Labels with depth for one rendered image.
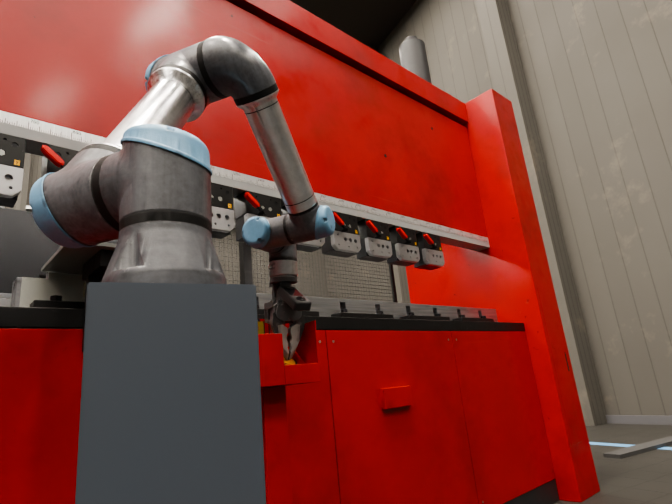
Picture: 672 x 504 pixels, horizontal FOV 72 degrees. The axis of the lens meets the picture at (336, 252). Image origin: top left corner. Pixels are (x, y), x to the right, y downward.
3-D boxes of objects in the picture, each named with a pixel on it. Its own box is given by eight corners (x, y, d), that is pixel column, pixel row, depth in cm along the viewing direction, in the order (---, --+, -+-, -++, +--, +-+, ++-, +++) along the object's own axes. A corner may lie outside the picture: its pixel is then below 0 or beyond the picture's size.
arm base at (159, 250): (241, 286, 56) (238, 210, 59) (102, 284, 49) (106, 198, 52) (212, 309, 69) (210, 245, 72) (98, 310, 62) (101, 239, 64)
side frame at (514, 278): (582, 502, 220) (491, 87, 283) (436, 486, 280) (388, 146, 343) (601, 491, 236) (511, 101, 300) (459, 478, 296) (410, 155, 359)
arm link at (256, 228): (278, 208, 109) (298, 219, 119) (237, 218, 113) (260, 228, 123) (280, 240, 107) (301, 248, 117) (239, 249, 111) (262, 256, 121)
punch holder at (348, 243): (335, 248, 184) (331, 209, 189) (321, 254, 190) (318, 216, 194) (361, 252, 194) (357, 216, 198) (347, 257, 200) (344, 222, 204)
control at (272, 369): (241, 389, 102) (239, 308, 107) (219, 391, 115) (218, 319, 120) (320, 381, 112) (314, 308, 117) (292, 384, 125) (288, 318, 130)
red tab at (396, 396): (386, 409, 162) (383, 388, 163) (381, 409, 163) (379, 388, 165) (413, 405, 171) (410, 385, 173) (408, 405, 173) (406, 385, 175)
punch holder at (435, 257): (427, 263, 224) (422, 231, 228) (413, 267, 230) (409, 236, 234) (445, 266, 234) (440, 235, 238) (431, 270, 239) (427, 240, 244)
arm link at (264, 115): (263, 16, 94) (340, 222, 116) (218, 34, 98) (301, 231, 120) (243, 23, 84) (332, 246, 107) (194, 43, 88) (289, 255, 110)
